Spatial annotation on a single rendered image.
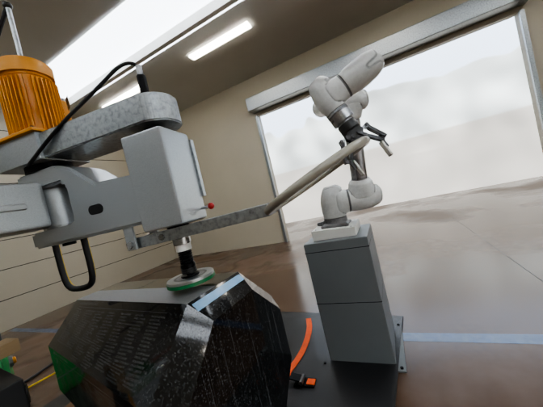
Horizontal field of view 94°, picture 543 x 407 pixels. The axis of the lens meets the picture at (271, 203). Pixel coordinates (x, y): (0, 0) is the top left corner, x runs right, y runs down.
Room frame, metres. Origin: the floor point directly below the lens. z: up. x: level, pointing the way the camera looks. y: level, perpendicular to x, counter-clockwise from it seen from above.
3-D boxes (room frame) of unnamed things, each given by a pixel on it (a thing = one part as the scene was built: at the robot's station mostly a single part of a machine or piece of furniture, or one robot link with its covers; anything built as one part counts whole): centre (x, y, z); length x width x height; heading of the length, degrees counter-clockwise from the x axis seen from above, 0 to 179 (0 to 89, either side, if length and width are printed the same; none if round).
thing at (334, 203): (1.74, -0.42, 1.03); 0.18 x 0.16 x 0.22; 79
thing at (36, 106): (1.36, 1.08, 1.90); 0.31 x 0.28 x 0.40; 166
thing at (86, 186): (1.29, 0.82, 1.31); 0.74 x 0.23 x 0.49; 76
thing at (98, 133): (1.27, 0.78, 1.62); 0.96 x 0.25 x 0.17; 76
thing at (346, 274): (1.75, -0.40, 0.40); 0.50 x 0.50 x 0.80; 65
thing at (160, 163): (1.20, 0.52, 1.32); 0.36 x 0.22 x 0.45; 76
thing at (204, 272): (1.18, 0.44, 0.88); 0.21 x 0.21 x 0.01
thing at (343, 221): (1.75, -0.38, 0.89); 0.22 x 0.18 x 0.06; 66
